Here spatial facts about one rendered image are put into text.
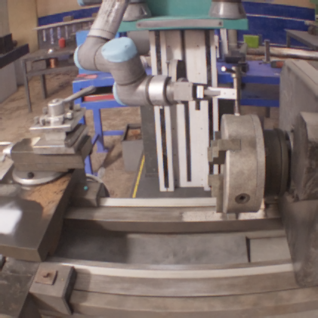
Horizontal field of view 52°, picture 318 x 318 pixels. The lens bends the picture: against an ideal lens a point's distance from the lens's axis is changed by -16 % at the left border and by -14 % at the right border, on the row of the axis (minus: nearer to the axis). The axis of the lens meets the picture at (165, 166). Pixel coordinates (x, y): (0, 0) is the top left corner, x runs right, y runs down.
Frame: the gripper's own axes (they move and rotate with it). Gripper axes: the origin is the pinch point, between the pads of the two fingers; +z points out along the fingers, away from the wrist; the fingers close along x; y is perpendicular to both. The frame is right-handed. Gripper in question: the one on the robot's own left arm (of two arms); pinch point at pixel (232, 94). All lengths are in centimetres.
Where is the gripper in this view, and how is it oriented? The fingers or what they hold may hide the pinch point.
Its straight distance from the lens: 93.6
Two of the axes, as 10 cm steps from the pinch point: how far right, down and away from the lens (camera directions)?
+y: -0.1, 9.8, 2.0
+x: -4.9, 1.7, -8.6
